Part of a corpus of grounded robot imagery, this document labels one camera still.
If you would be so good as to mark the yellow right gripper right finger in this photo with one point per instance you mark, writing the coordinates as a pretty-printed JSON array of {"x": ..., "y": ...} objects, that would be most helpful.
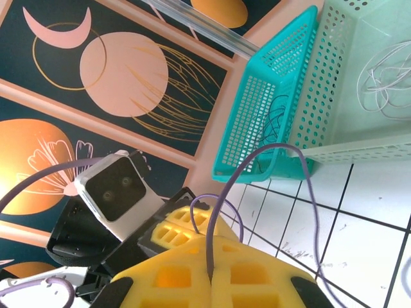
[{"x": 257, "y": 288}]

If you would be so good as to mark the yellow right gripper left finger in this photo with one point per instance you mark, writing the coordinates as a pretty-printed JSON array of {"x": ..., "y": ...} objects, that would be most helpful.
[{"x": 173, "y": 288}]

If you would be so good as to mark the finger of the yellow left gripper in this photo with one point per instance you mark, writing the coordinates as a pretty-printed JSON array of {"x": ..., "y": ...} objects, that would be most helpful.
[
  {"x": 173, "y": 237},
  {"x": 205, "y": 221}
]

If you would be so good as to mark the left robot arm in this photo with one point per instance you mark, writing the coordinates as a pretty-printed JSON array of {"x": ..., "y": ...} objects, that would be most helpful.
[{"x": 32, "y": 301}]

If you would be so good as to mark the teal perforated basket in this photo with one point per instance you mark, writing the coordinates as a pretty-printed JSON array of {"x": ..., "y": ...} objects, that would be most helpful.
[{"x": 253, "y": 96}]

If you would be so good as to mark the pale green perforated basket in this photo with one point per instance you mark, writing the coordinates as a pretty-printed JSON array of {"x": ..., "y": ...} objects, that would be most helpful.
[{"x": 353, "y": 48}]

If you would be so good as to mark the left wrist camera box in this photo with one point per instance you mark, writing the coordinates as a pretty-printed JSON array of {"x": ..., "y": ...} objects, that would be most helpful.
[{"x": 112, "y": 192}]

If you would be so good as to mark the aluminium frame post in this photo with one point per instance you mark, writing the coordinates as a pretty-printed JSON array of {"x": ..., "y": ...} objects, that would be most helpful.
[{"x": 208, "y": 25}]

